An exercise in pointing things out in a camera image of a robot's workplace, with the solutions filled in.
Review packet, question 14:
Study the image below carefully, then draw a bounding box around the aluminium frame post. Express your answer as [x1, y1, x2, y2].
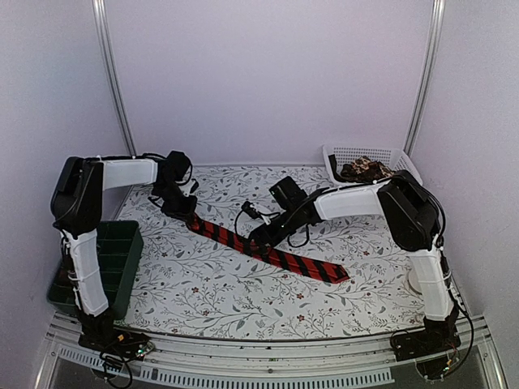
[404, 0, 445, 156]
[92, 0, 138, 156]

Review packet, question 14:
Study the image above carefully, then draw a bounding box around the slotted aluminium front rail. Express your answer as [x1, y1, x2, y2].
[34, 334, 508, 389]

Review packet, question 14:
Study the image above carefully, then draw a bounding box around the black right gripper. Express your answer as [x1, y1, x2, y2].
[243, 206, 302, 253]

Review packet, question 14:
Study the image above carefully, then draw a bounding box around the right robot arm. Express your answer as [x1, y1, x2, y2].
[249, 170, 458, 353]

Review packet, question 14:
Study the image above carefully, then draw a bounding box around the left aluminium frame post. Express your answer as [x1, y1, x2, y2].
[92, 0, 138, 156]

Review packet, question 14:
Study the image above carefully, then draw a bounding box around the white perforated plastic basket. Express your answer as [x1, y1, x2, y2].
[322, 144, 422, 186]

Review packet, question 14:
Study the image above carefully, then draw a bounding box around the white ceramic mug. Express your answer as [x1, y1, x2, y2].
[406, 269, 422, 295]

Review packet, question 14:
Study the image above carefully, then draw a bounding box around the red black striped tie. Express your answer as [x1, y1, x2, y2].
[186, 214, 350, 284]

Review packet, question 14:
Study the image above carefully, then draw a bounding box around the brown patterned tie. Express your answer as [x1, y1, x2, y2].
[340, 156, 394, 183]

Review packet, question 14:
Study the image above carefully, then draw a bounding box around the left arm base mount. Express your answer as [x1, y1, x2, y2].
[77, 315, 157, 380]

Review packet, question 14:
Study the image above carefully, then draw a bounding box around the right aluminium frame post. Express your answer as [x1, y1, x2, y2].
[404, 0, 445, 156]

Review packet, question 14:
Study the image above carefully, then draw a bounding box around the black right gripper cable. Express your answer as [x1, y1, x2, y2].
[234, 202, 313, 249]

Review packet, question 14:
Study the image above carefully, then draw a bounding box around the floral patterned table mat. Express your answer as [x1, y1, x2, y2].
[119, 186, 424, 340]

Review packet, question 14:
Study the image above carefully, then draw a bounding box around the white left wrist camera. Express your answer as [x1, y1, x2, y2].
[189, 178, 199, 195]

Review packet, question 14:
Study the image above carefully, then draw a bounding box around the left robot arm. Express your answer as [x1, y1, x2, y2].
[50, 151, 197, 318]

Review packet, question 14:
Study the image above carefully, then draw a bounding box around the dark green divided organizer box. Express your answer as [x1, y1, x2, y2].
[47, 220, 144, 320]

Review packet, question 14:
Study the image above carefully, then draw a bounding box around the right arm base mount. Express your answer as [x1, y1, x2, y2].
[389, 310, 475, 382]

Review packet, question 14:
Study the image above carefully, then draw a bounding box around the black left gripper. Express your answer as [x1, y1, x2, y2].
[155, 182, 199, 222]

